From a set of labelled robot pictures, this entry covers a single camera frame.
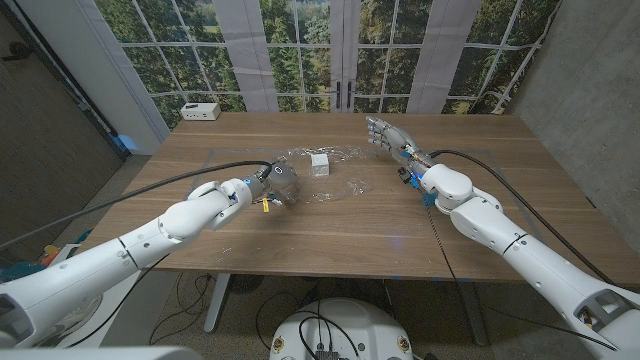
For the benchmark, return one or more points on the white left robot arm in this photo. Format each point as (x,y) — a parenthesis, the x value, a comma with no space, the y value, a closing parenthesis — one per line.
(100,260)

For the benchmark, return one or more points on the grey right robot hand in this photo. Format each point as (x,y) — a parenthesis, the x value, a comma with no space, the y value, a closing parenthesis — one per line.
(395,137)

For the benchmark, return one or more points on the blue tape piece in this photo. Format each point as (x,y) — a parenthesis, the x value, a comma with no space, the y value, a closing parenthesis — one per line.
(125,142)

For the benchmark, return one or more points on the dark wall rail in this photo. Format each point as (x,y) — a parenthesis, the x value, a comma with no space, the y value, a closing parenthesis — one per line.
(85,102)

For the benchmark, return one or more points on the grey table leg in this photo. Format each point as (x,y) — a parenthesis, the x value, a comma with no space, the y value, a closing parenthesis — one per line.
(216,305)
(474,315)

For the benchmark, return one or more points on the small white box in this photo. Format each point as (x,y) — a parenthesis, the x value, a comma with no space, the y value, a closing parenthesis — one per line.
(320,165)

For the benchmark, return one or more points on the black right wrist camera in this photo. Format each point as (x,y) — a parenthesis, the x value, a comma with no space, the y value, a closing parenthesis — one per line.
(404,175)

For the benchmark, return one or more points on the dark round floor object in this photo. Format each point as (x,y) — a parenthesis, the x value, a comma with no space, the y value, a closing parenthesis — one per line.
(245,283)

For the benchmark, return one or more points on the white printed floor mat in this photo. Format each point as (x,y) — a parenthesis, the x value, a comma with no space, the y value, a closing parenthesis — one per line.
(67,252)

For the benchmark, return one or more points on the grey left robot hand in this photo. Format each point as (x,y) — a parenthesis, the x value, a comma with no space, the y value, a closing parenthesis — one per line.
(282,180)

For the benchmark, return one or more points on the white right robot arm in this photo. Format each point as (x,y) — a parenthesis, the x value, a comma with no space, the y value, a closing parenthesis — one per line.
(540,265)

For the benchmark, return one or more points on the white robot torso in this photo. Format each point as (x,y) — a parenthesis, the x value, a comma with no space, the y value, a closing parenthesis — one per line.
(345,330)

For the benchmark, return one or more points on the printed forest window backdrop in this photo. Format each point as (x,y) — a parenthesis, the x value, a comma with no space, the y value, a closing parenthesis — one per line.
(400,50)

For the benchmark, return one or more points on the white power strip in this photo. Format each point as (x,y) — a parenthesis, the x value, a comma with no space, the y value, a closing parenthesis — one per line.
(200,111)

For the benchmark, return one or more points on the blue cylinder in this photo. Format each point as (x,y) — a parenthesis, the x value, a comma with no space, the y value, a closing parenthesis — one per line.
(427,200)

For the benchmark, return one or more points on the teal floor object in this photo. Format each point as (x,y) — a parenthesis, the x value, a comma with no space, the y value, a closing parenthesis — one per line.
(20,272)

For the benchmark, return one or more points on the orange floor toy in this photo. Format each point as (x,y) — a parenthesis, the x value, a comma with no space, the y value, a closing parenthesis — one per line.
(50,255)

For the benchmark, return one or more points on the clear plastic wrap sheet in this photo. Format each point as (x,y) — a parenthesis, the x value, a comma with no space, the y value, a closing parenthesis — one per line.
(350,187)

